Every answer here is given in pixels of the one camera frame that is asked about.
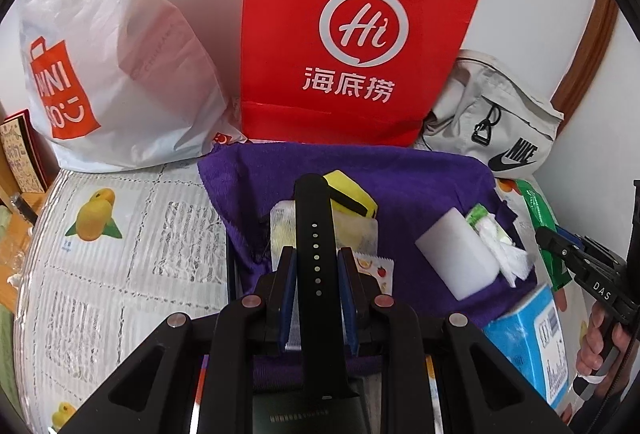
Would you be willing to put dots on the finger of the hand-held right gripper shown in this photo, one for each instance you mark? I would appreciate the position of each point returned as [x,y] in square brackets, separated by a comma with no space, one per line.
[600,256]
[595,286]

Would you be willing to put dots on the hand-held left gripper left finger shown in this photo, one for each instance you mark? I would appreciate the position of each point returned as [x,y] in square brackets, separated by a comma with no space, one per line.
[282,309]

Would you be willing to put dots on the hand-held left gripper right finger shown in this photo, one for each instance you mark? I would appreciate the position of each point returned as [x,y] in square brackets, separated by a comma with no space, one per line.
[347,304]

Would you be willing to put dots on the green snack packet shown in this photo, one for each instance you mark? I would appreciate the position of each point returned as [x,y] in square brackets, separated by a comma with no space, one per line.
[537,209]

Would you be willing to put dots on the white foam block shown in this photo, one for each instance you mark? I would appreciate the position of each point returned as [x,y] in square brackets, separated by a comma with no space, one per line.
[455,254]

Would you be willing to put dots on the person's right hand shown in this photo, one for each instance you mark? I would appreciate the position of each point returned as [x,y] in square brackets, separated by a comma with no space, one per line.
[595,339]

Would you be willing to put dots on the fruit print sachet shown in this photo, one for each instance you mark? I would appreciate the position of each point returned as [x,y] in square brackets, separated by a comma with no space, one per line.
[377,271]

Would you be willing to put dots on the translucent white packet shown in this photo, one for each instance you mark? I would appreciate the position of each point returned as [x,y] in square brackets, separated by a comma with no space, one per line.
[282,224]

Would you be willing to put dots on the blue cardboard box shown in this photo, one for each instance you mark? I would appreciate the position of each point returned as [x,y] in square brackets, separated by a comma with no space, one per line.
[515,344]

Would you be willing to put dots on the crumpled white green wrapper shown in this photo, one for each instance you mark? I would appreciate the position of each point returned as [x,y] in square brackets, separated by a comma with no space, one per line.
[500,244]

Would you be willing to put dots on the dark green gold box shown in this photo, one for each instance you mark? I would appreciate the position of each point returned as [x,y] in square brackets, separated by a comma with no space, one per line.
[280,419]

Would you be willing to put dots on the yellow black striped pouch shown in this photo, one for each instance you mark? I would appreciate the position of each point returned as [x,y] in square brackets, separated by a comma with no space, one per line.
[340,181]

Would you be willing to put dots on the purple towel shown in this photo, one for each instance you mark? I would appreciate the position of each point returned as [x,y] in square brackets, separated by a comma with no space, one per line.
[400,184]

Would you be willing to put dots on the grey sling bag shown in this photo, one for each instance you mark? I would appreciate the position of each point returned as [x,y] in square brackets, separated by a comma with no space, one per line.
[465,114]

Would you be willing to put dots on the wooden bedside table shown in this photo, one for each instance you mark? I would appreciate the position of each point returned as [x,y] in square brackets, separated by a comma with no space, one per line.
[20,244]

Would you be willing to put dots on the red paper bag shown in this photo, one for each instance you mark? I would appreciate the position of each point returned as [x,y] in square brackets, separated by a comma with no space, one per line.
[280,14]

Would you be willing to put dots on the brown printed book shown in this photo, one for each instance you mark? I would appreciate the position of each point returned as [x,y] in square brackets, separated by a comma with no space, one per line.
[20,154]

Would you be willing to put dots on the white plastic shopping bag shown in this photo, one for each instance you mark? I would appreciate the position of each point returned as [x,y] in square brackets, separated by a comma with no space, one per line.
[125,39]

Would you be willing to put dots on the wooden door frame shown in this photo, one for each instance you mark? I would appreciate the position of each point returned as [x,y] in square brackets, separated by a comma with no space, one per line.
[590,59]

